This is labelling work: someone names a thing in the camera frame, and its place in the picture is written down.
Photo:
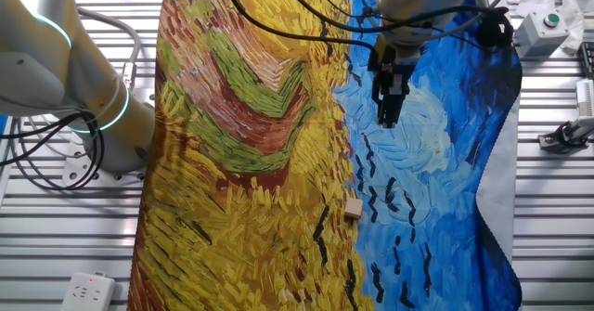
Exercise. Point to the painted wheatfield print cloth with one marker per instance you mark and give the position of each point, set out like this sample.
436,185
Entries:
260,162

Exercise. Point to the silver ribbed camera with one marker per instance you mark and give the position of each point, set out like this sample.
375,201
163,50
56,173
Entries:
585,97

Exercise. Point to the grey box with green button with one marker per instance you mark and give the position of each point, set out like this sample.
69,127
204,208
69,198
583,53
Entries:
538,34

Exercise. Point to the black keyboard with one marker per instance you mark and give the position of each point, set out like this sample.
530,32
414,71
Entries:
588,60

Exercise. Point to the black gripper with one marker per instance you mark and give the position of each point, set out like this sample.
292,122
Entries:
394,67

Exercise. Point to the white power strip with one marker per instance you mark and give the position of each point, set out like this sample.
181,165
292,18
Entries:
88,293

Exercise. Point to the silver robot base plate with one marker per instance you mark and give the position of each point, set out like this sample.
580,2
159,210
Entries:
76,172

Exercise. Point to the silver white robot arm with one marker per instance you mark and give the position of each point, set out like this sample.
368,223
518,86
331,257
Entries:
46,69

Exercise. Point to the small wooden block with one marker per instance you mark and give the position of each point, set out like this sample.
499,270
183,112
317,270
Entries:
353,207

